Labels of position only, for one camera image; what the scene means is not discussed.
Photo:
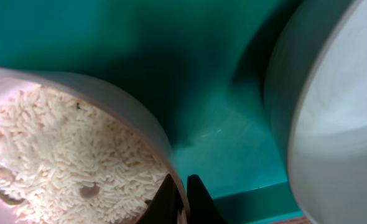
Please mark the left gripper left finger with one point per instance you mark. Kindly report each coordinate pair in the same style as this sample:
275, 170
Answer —
165, 207

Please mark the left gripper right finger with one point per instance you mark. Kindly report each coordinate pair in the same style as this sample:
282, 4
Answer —
203, 210

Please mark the teal plastic serving tray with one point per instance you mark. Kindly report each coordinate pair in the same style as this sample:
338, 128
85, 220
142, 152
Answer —
197, 65

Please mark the grey-white bowl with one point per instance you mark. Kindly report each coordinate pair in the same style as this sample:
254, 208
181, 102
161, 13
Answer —
315, 97

